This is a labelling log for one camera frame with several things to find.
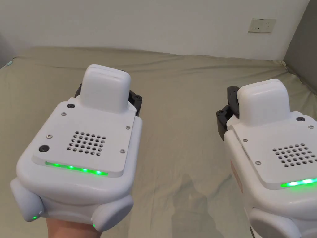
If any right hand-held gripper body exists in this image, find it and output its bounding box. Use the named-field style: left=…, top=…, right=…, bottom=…
left=223, top=78, right=317, bottom=238

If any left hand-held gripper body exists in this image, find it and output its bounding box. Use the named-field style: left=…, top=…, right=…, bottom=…
left=10, top=64, right=143, bottom=232

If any grey padded headboard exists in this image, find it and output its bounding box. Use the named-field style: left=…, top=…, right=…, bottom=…
left=282, top=0, right=317, bottom=98

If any bed with beige sheet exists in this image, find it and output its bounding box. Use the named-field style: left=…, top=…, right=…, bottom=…
left=0, top=47, right=317, bottom=238

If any person's left hand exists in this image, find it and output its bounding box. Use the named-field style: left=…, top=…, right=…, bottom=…
left=46, top=218, right=103, bottom=238

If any white wall socket panel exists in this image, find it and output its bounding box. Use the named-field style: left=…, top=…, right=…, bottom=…
left=248, top=18, right=276, bottom=34

